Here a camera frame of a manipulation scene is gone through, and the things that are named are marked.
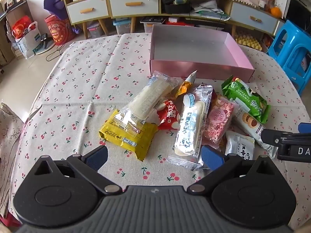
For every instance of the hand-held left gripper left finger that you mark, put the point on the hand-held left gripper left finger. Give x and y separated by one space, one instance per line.
97 155

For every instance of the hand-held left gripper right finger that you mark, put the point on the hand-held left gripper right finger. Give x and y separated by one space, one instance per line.
211 156

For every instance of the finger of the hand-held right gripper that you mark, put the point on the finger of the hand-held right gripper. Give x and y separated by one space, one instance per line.
305 127
269 136

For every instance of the white cookie packet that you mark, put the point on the white cookie packet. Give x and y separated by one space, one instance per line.
252 126

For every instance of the small white snack packet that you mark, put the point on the small white snack packet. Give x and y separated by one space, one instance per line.
239 145

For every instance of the yellow snack packet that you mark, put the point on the yellow snack packet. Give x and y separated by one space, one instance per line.
121 133

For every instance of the pink nougat packet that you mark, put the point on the pink nougat packet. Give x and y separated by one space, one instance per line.
218 119

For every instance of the white bread packet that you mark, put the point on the white bread packet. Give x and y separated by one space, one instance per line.
189 121

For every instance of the green snack packet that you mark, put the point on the green snack packet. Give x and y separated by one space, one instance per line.
245 97

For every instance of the red snack packet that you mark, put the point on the red snack packet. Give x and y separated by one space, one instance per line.
167 116

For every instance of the orange snack packet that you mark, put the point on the orange snack packet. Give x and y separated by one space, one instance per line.
181 89

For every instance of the clear long wafer packet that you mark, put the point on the clear long wafer packet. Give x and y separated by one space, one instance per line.
148 97

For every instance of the white cone-shaped snack packet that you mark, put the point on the white cone-shaped snack packet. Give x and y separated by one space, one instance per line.
190 77

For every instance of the pink cardboard box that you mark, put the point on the pink cardboard box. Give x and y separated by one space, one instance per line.
189 46

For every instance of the cherry print tablecloth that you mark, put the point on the cherry print tablecloth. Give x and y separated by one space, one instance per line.
85 77

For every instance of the blue plastic stool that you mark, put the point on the blue plastic stool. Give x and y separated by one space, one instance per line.
289 43

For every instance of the floral cloth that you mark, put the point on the floral cloth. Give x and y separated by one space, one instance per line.
9 150

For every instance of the yellow egg tray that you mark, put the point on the yellow egg tray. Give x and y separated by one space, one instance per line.
247 41

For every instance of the black microwave oven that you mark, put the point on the black microwave oven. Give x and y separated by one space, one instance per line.
298 12

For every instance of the white round stand base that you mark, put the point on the white round stand base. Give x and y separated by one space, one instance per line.
43 51

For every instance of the orange fruit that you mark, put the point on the orange fruit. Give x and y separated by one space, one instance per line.
276 12

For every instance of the clear bin with pink lid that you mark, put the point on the clear bin with pink lid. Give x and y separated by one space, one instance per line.
94 30

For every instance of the red paper bag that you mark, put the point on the red paper bag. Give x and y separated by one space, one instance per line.
58 31

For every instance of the white paper bag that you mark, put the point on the white paper bag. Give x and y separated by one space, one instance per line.
26 43

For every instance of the clear bin with blue lid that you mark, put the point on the clear bin with blue lid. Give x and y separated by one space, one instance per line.
121 25

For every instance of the low wooden cabinet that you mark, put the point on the low wooden cabinet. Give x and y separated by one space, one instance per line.
218 7

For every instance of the stack of papers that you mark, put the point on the stack of papers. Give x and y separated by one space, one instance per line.
209 11

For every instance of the red gift bag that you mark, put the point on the red gift bag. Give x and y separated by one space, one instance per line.
20 28

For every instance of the black storage box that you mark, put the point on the black storage box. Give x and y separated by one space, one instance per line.
175 7

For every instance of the purple folded object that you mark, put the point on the purple folded object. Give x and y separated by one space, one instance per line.
54 2

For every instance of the wooden bookshelf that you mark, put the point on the wooden bookshelf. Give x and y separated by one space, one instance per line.
12 4

